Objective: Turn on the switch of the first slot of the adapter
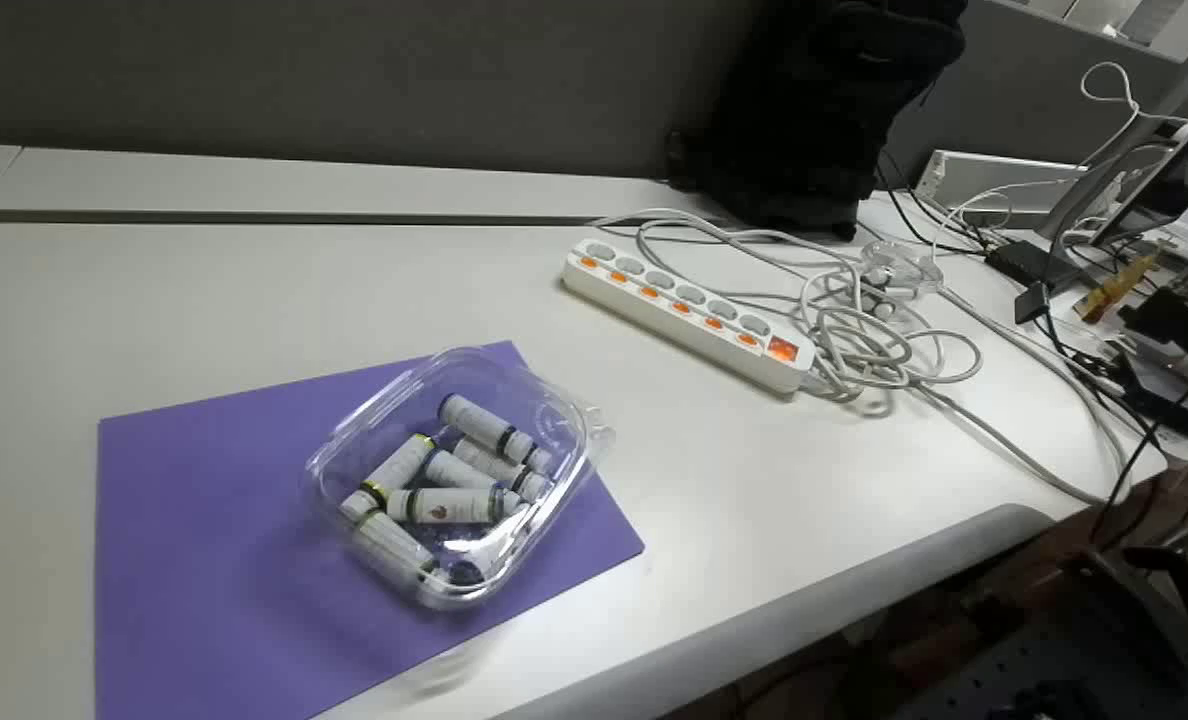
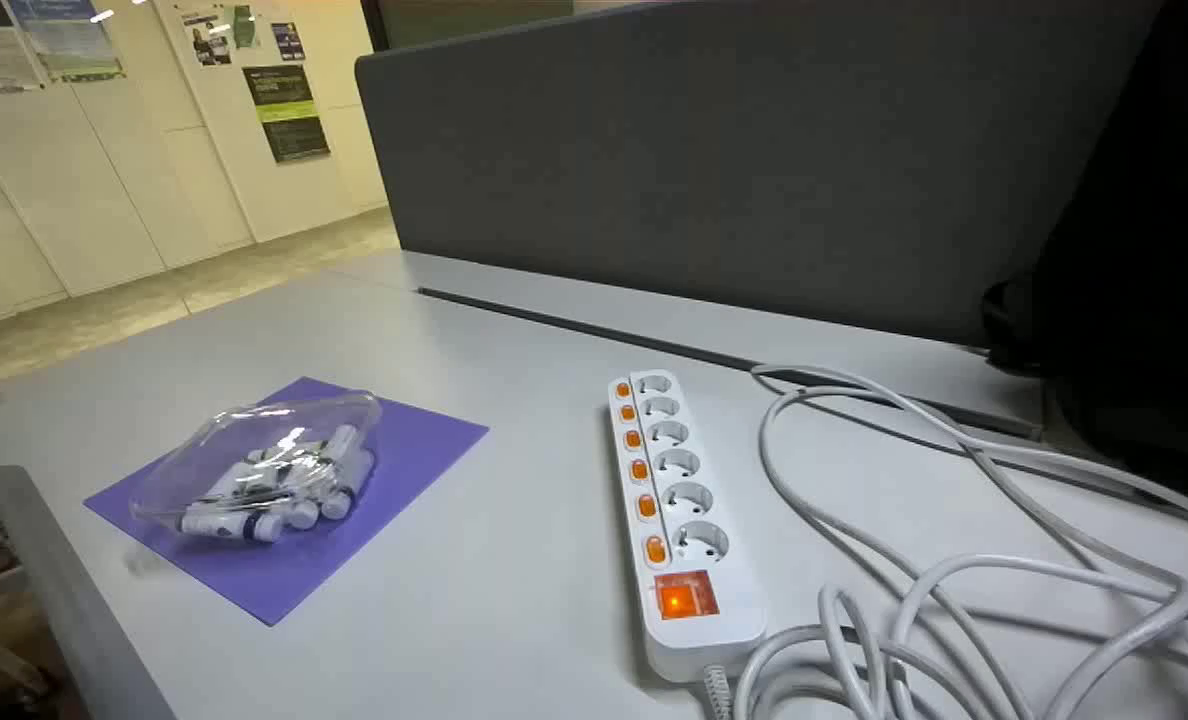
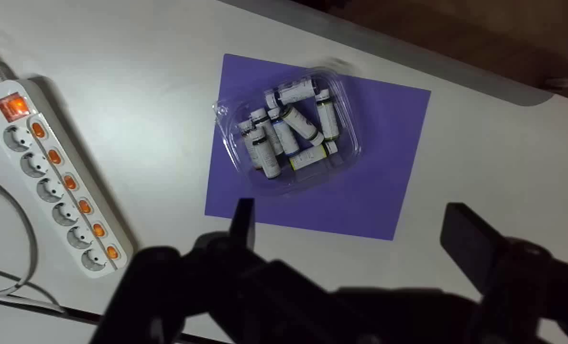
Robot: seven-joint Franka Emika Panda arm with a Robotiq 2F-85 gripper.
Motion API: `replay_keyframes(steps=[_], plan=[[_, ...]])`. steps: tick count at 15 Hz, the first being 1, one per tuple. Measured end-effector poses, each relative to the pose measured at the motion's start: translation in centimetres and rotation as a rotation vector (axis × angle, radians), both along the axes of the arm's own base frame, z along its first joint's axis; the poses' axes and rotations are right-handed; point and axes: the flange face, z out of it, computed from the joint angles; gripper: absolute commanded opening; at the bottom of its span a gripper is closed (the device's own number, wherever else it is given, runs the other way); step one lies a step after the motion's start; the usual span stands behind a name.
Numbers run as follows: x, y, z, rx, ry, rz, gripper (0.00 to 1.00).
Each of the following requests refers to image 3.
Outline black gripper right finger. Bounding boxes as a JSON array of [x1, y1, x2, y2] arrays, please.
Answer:
[[439, 202, 514, 294]]

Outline purple paper sheet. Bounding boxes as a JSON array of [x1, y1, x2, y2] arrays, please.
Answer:
[[204, 53, 430, 240]]

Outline clear plastic bag of tubes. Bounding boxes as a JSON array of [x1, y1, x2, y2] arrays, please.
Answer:
[[213, 66, 361, 190]]

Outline white power strip orange switches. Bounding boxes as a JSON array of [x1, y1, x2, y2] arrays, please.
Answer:
[[0, 80, 133, 278]]

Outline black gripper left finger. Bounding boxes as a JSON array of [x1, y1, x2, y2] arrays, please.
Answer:
[[229, 198, 254, 248]]

